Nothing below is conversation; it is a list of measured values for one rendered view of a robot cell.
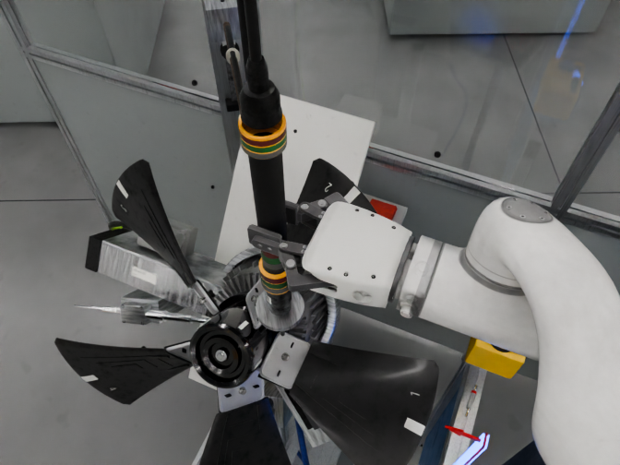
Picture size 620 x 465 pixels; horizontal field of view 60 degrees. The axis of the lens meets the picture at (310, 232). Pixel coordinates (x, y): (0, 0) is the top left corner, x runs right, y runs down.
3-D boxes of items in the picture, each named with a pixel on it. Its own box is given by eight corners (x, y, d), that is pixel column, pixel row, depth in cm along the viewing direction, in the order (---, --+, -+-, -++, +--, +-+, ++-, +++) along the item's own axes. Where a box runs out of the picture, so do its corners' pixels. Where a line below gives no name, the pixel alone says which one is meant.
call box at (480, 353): (479, 304, 124) (491, 280, 115) (522, 319, 122) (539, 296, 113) (461, 364, 116) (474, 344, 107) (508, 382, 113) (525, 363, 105)
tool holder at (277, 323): (250, 281, 81) (244, 245, 73) (296, 273, 82) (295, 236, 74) (259, 336, 76) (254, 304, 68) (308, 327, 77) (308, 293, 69)
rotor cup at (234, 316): (208, 348, 105) (172, 378, 93) (223, 281, 101) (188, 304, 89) (275, 376, 102) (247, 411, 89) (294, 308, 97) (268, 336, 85)
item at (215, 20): (207, 17, 112) (199, -23, 105) (240, 12, 113) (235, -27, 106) (211, 46, 106) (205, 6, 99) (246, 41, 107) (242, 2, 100)
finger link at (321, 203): (317, 233, 62) (266, 215, 64) (327, 213, 64) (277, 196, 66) (317, 217, 60) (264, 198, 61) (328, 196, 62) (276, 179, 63)
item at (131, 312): (128, 318, 113) (126, 300, 112) (152, 321, 112) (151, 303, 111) (120, 322, 110) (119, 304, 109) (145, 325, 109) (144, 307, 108)
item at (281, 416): (271, 405, 122) (270, 377, 121) (296, 408, 120) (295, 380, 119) (257, 424, 114) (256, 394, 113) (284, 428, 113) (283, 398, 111)
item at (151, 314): (224, 326, 106) (77, 308, 116) (224, 315, 105) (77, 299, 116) (220, 329, 104) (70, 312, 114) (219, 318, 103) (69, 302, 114)
